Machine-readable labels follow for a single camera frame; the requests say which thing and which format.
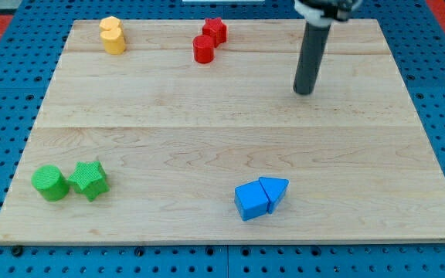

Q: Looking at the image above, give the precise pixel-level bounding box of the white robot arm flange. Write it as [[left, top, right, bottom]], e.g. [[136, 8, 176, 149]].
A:
[[294, 0, 363, 28]]

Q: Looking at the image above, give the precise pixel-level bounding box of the yellow heart block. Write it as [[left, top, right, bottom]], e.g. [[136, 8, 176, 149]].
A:
[[100, 27, 126, 55]]

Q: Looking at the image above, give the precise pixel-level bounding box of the green cylinder block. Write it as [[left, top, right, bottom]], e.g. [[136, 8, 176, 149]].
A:
[[31, 164, 70, 202]]

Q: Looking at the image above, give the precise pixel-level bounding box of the red star block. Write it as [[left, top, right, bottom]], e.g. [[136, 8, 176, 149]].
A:
[[202, 17, 228, 48]]

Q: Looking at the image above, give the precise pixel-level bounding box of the yellow hexagon block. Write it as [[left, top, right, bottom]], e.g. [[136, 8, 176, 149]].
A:
[[99, 16, 123, 32]]

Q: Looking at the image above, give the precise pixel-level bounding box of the light wooden board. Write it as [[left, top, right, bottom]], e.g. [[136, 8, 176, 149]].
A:
[[0, 19, 445, 246]]

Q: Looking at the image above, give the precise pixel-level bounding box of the green star block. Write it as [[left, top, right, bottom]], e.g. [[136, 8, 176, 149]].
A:
[[67, 161, 110, 202]]

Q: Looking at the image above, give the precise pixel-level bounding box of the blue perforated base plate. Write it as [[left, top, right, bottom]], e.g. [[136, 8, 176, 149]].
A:
[[0, 0, 445, 277]]

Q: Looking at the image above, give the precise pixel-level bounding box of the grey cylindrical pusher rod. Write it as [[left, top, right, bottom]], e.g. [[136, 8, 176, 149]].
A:
[[293, 23, 331, 95]]

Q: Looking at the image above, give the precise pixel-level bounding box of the red cylinder block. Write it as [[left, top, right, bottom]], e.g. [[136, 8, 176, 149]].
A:
[[192, 35, 214, 64]]

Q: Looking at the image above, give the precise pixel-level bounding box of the blue cube block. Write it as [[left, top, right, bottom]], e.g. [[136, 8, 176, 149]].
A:
[[234, 181, 269, 221]]

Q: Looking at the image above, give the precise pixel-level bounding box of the blue triangle block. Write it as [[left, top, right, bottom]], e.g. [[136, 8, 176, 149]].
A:
[[258, 177, 289, 214]]

